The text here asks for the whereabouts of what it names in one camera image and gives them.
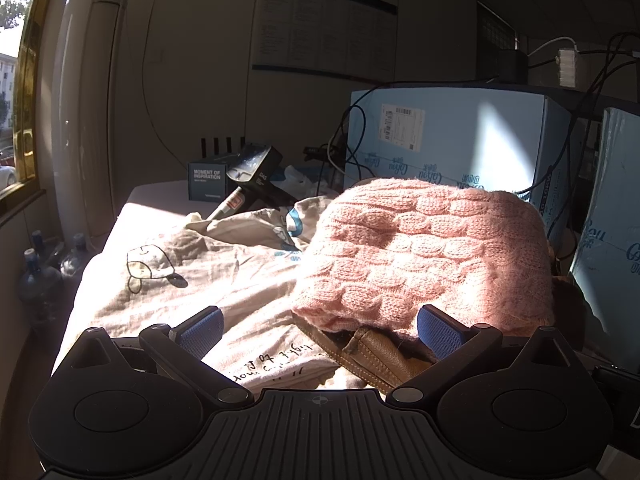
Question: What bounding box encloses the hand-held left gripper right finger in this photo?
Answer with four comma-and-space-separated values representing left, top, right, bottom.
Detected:
385, 304, 583, 408

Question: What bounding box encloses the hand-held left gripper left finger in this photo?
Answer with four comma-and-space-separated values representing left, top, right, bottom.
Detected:
52, 306, 256, 408

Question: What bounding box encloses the pink knitted sweater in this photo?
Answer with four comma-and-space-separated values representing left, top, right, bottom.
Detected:
290, 178, 556, 343

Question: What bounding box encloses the black router with antennas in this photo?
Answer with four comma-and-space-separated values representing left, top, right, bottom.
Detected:
200, 136, 247, 162

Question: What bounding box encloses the black box with white print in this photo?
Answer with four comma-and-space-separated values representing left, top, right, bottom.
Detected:
188, 157, 243, 202

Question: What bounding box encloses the white plastic bag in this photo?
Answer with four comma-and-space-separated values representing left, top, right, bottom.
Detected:
282, 164, 323, 198

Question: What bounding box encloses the cartoon printed blanket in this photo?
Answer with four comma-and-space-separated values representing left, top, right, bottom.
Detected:
50, 195, 401, 396

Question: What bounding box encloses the brown leather bag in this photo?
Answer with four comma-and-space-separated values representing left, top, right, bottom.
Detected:
295, 317, 441, 395

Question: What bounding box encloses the pink mattress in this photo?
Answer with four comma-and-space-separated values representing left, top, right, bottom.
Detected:
107, 180, 211, 261

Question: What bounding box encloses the clear plastic water bottle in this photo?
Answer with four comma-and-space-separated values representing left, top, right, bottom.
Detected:
61, 232, 97, 281

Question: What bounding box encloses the large blue water jug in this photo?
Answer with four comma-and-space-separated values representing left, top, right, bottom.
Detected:
19, 250, 65, 322

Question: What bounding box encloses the white standing air conditioner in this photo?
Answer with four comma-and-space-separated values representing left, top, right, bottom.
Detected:
50, 0, 137, 241

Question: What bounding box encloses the light blue cardboard box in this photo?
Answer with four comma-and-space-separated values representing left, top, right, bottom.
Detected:
346, 85, 588, 243
570, 107, 640, 383

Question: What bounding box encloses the gold framed window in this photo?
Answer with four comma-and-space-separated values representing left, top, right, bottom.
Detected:
0, 0, 61, 211

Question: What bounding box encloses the black power adapter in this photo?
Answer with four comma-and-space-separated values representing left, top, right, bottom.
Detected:
497, 37, 531, 84

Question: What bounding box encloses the white power adapter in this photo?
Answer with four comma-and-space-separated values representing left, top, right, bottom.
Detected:
557, 48, 582, 89

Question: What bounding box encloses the black cable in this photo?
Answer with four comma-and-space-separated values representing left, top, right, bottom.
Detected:
329, 104, 370, 183
545, 31, 640, 261

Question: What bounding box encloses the wall poster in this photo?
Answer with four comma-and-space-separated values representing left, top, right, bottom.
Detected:
251, 0, 399, 84

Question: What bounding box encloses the white cable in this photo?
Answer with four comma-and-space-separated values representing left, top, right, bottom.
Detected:
529, 36, 583, 58

